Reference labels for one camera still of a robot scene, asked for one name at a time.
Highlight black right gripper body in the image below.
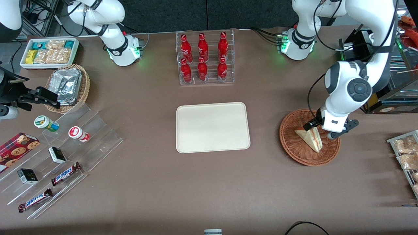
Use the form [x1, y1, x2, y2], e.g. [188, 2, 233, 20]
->
[0, 67, 30, 105]

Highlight triangle sandwich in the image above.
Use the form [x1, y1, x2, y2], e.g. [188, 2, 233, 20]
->
[295, 127, 323, 153]

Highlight brown round wicker basket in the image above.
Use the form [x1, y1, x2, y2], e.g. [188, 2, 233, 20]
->
[280, 109, 341, 166]

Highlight light wicker basket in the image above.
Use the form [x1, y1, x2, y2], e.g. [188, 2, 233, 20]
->
[45, 64, 90, 114]

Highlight beige plastic tray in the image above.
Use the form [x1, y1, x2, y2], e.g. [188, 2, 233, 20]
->
[176, 102, 251, 154]

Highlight silver foil packet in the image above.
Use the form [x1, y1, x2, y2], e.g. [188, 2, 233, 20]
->
[50, 68, 82, 98]
[56, 78, 81, 106]

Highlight green lid yogurt cup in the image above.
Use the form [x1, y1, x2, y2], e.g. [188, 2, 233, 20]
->
[34, 115, 60, 133]

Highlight clear cracker bag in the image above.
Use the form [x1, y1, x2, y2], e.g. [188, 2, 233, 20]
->
[46, 49, 60, 64]
[46, 39, 66, 50]
[34, 49, 48, 64]
[57, 48, 72, 64]

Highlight red cookie box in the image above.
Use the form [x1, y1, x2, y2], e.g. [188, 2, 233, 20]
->
[0, 132, 40, 174]

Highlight red lid yogurt cup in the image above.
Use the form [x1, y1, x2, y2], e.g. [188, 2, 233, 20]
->
[68, 126, 90, 142]

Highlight white rectangular snack bin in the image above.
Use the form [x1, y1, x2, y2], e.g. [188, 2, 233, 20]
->
[20, 38, 80, 70]

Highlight small black box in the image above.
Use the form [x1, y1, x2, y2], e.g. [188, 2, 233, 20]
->
[17, 168, 39, 185]
[48, 147, 67, 164]

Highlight clear acrylic stepped shelf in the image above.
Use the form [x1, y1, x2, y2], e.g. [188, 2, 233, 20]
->
[0, 103, 124, 220]

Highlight snickers chocolate bar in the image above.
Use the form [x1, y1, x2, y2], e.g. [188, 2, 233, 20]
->
[18, 188, 54, 213]
[51, 162, 82, 186]

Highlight red cola bottle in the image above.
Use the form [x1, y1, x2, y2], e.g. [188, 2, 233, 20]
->
[218, 32, 229, 61]
[181, 34, 193, 63]
[181, 58, 192, 83]
[198, 57, 208, 82]
[217, 57, 228, 82]
[198, 33, 209, 62]

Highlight clear acrylic bottle rack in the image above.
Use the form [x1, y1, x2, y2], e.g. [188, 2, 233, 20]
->
[176, 29, 235, 86]

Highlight black partition panel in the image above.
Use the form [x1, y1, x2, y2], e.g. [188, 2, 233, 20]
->
[207, 0, 299, 31]
[118, 0, 208, 34]

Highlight grey wire rack tray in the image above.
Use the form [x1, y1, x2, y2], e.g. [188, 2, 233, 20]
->
[387, 130, 418, 200]

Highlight aluminium frame post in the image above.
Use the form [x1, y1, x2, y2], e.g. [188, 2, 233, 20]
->
[19, 0, 60, 40]

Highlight black cable bundle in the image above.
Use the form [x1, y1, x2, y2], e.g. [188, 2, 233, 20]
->
[22, 0, 86, 37]

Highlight black looped floor cable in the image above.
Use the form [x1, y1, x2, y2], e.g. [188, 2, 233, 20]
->
[284, 221, 330, 235]

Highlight black left base cables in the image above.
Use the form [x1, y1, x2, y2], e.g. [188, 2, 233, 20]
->
[251, 27, 284, 45]

